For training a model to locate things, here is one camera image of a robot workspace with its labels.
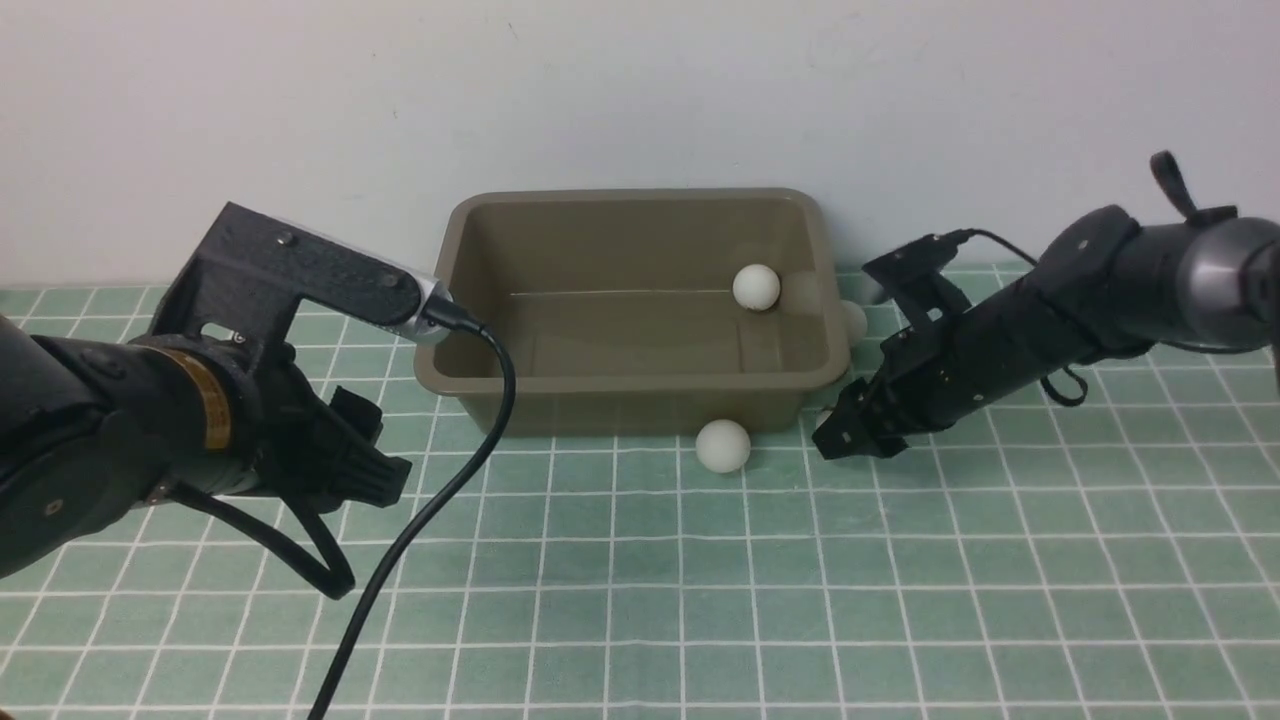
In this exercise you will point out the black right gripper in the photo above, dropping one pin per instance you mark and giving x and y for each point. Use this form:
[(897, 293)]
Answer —
[(912, 393)]

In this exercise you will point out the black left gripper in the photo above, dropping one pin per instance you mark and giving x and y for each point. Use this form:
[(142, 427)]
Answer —
[(291, 443)]

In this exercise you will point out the white ping-pong ball with print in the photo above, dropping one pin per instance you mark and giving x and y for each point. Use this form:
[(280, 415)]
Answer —
[(723, 446)]

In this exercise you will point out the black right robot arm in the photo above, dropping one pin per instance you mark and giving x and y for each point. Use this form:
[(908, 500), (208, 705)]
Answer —
[(1107, 288)]

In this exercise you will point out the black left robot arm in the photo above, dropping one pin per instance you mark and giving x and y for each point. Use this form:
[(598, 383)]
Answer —
[(94, 430)]

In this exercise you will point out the olive green plastic bin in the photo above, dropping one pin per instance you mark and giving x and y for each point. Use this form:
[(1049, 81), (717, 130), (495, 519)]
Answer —
[(616, 306)]

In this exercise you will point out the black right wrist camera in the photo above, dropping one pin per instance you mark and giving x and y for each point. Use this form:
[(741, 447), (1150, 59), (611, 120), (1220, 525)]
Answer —
[(912, 276)]

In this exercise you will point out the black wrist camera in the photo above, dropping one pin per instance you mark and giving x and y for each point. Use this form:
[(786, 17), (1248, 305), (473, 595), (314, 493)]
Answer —
[(251, 272), (912, 276)]

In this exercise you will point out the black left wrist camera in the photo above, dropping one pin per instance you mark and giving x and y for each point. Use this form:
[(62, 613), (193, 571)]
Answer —
[(251, 272)]

